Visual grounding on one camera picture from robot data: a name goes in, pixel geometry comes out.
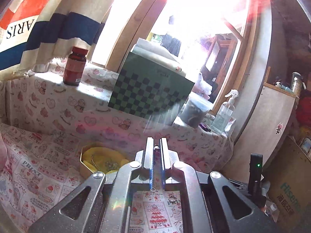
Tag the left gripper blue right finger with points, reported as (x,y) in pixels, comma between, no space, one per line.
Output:
(211,202)

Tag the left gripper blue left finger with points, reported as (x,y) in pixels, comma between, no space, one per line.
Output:
(102,202)

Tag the hisense cardboard box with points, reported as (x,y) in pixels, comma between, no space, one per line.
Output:
(289,177)

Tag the gold bangle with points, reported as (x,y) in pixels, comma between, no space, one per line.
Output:
(99,162)

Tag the yellow cloth in box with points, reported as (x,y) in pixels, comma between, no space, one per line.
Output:
(114,159)

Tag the octagonal cardboard box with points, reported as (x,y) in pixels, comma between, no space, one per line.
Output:
(83,170)

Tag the white panel board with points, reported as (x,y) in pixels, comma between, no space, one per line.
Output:
(265,131)

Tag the clear spray bottle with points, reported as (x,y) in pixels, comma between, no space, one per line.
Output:
(224,113)

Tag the grey translucent container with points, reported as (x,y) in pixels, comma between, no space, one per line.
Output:
(195,111)

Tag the teddy bear print cloth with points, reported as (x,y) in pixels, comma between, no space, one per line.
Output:
(42,103)

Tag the green checkered gift box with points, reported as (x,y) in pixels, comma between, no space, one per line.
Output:
(151,84)

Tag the red brown pill bottle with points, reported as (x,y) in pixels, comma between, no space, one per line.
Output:
(75,66)

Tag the striped curtain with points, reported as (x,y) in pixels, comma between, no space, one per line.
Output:
(36,31)

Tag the wooden window frame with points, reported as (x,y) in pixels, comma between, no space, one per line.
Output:
(207,37)

